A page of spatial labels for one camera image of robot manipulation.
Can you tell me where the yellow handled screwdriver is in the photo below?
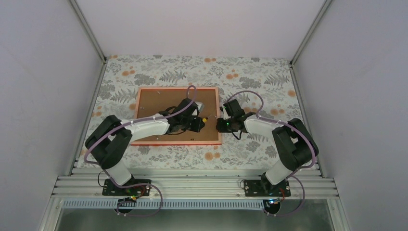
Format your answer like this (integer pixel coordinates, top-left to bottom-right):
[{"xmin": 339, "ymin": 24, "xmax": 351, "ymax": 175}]
[{"xmin": 202, "ymin": 115, "xmax": 211, "ymax": 123}]

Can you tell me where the red wooden picture frame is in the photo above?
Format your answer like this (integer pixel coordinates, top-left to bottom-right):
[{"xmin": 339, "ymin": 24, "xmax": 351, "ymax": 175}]
[{"xmin": 132, "ymin": 87, "xmax": 222, "ymax": 146}]

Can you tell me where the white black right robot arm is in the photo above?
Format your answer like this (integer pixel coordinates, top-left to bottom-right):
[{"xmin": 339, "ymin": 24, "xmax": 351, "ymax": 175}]
[{"xmin": 216, "ymin": 99, "xmax": 319, "ymax": 196}]

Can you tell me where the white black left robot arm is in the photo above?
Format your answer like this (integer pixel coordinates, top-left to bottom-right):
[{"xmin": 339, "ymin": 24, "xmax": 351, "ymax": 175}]
[{"xmin": 84, "ymin": 98, "xmax": 205, "ymax": 195}]

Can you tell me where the floral patterned table mat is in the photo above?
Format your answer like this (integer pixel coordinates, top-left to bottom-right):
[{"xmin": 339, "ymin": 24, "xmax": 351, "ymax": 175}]
[{"xmin": 87, "ymin": 55, "xmax": 302, "ymax": 170}]

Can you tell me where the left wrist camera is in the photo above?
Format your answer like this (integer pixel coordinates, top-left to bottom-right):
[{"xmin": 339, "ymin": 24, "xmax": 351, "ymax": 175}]
[{"xmin": 195, "ymin": 102, "xmax": 204, "ymax": 114}]

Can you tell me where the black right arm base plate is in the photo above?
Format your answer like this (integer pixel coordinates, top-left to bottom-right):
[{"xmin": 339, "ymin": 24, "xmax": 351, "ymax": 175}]
[{"xmin": 243, "ymin": 180, "xmax": 291, "ymax": 197}]

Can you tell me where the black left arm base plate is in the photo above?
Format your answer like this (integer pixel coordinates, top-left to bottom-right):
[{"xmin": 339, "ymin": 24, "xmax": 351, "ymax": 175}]
[{"xmin": 102, "ymin": 179, "xmax": 152, "ymax": 197}]

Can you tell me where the aluminium extrusion rail base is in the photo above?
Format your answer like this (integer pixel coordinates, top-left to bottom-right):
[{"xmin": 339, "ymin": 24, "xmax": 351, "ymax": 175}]
[{"xmin": 51, "ymin": 167, "xmax": 339, "ymax": 199}]

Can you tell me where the left aluminium corner post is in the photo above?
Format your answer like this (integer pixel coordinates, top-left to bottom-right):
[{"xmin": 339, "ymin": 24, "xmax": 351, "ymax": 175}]
[{"xmin": 68, "ymin": 0, "xmax": 106, "ymax": 64}]

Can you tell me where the aluminium corner post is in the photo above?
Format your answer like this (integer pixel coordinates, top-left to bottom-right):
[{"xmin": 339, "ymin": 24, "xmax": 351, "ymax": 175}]
[
  {"xmin": 290, "ymin": 0, "xmax": 333, "ymax": 68},
  {"xmin": 68, "ymin": 0, "xmax": 106, "ymax": 64}
]

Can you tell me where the grey slotted cable duct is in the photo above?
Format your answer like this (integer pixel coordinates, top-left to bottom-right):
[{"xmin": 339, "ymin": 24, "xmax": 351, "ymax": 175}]
[{"xmin": 62, "ymin": 198, "xmax": 266, "ymax": 210}]

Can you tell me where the right aluminium corner post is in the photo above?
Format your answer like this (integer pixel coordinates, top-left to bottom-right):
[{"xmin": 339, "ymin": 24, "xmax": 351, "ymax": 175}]
[{"xmin": 290, "ymin": 0, "xmax": 333, "ymax": 68}]

